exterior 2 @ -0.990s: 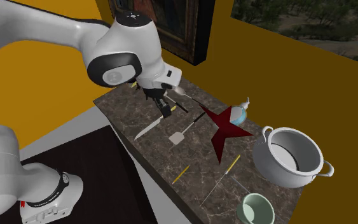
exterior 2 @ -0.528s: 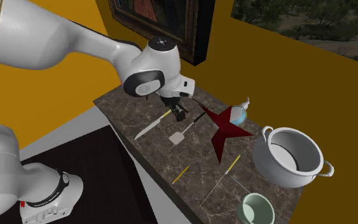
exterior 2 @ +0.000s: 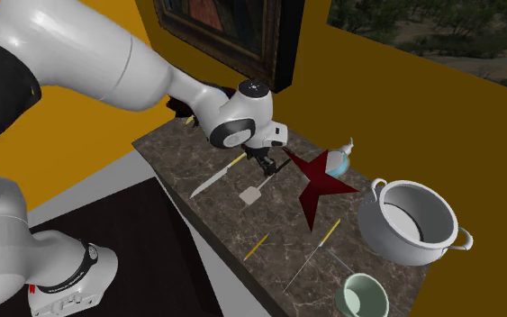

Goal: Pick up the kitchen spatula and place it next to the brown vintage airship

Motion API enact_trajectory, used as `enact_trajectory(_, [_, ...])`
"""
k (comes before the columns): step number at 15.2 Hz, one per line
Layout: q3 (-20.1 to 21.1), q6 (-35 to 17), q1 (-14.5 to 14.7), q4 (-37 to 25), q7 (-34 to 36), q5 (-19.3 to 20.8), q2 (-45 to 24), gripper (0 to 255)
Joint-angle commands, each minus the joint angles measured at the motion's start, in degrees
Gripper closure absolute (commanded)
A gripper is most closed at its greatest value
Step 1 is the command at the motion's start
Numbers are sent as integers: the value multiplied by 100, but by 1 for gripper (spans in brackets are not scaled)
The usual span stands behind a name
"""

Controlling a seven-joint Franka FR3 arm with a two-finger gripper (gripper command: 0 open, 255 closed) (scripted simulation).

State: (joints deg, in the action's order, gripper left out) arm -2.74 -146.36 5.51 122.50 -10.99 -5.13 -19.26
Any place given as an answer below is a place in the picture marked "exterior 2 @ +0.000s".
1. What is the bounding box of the pale green bowl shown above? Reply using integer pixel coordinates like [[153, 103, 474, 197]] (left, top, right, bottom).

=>
[[333, 272, 391, 317]]

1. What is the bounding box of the dark-framed wall picture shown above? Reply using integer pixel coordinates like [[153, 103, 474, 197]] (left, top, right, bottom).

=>
[[152, 0, 306, 95]]

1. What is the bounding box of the dark red star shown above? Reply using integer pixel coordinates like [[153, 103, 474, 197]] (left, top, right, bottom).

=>
[[282, 148, 361, 233]]

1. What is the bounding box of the dark robot stand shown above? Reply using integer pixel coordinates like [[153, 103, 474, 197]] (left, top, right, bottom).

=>
[[0, 177, 224, 317]]

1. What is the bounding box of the white two-handled pot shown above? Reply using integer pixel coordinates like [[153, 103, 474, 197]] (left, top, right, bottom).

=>
[[357, 177, 475, 267]]

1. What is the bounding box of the yellow-handled long skewer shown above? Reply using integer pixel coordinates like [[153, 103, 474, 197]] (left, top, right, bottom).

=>
[[281, 217, 342, 294]]

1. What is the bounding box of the yellow-handled kitchen knife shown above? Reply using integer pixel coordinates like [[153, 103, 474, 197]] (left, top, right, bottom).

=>
[[189, 151, 248, 200]]

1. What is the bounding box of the window with landscape view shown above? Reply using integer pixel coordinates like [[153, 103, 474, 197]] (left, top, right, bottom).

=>
[[326, 0, 507, 97]]

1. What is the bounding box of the black-handled grey spatula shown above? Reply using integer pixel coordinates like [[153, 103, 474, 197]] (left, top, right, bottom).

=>
[[238, 158, 293, 207]]

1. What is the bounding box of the yellow pencil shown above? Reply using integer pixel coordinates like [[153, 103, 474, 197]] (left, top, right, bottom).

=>
[[242, 232, 271, 262]]

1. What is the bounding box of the blue soap dispenser bottle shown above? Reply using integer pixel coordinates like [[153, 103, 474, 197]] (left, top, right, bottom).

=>
[[324, 136, 356, 179]]

